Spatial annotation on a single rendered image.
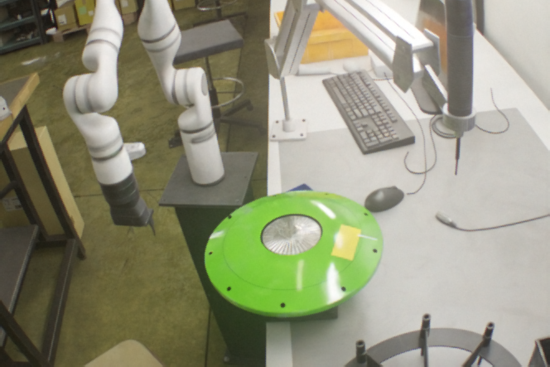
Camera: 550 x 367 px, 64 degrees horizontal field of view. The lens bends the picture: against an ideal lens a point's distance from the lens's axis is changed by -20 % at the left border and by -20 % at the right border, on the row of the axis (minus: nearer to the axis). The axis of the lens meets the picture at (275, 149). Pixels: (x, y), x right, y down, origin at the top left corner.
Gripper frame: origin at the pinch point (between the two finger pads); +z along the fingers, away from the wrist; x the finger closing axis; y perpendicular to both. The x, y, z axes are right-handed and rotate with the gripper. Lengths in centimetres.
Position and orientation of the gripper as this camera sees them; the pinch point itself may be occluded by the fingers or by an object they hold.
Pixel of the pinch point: (144, 234)
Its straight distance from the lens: 109.9
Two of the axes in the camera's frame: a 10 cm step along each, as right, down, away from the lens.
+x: 9.8, -0.2, -2.0
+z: 1.3, 8.3, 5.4
